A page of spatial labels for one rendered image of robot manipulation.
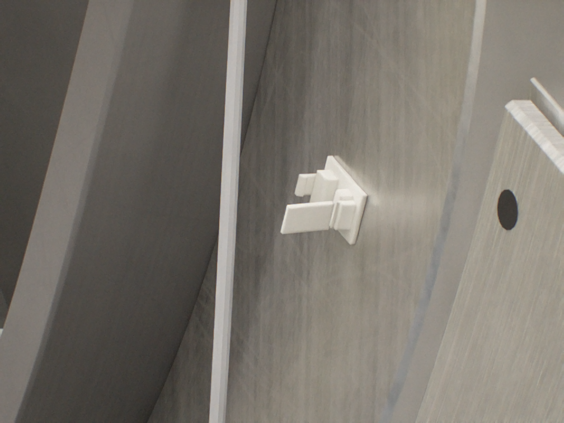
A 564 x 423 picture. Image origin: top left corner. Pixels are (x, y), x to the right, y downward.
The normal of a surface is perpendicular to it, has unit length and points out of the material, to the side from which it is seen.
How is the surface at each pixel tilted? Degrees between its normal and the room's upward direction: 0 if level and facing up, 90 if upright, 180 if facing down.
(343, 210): 115
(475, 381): 90
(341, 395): 90
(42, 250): 90
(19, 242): 54
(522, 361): 90
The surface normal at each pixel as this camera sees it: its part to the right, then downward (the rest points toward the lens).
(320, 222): 0.50, 0.50
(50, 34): 0.44, -0.32
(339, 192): 0.21, -0.86
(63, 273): -0.34, 0.46
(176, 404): -0.88, 0.04
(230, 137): -0.23, 0.18
